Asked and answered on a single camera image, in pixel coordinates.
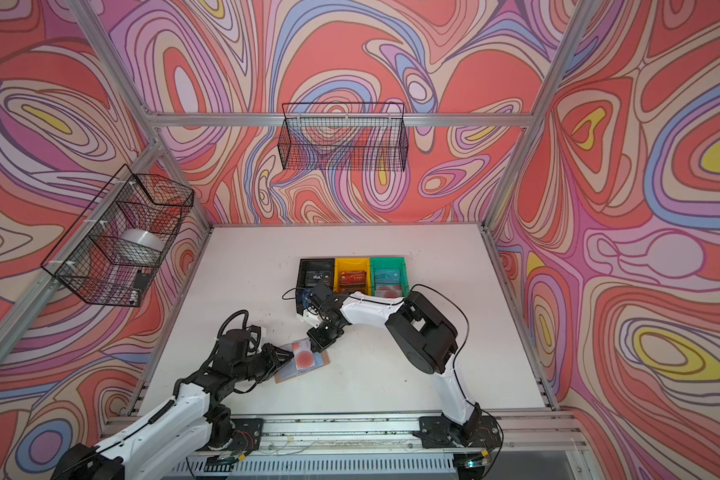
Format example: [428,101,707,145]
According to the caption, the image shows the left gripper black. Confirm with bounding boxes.
[229,343,294,384]

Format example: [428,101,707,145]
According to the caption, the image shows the red white circle card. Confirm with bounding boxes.
[290,339,325,372]

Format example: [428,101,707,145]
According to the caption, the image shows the tan leather card holder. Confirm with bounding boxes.
[275,338,330,383]

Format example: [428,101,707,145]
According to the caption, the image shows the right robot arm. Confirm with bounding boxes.
[302,284,503,452]

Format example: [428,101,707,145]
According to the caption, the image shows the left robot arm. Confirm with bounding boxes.
[52,310,294,479]

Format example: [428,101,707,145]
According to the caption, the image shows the red card upper yellow bin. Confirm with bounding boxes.
[339,270,367,287]

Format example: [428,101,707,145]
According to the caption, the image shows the red white card green bin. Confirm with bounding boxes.
[374,284,404,298]

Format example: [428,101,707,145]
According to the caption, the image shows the teal card in green bin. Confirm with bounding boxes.
[374,269,402,285]

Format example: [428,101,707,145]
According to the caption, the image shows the black storage bin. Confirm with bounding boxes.
[294,257,335,315]

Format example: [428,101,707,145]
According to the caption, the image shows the yellow storage bin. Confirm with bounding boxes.
[333,257,371,295]

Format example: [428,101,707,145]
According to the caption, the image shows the green storage bin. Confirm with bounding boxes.
[370,257,410,298]

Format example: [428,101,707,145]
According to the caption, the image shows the small black device in basket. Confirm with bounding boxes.
[132,270,150,295]

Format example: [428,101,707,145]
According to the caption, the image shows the grey tape roll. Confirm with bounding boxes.
[116,229,165,266]

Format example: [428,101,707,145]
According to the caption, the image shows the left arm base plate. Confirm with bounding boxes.
[206,418,264,454]

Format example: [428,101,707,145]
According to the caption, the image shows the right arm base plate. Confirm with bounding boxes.
[412,415,502,451]

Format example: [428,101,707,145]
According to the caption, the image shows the left wall wire basket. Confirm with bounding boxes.
[41,166,195,308]

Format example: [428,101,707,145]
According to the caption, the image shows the wall wire basket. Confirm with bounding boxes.
[277,101,409,172]
[41,166,195,308]

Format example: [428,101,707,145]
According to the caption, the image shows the back wall wire basket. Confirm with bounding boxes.
[277,101,409,172]

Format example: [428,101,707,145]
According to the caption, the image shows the aluminium front rail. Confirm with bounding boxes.
[233,409,592,456]

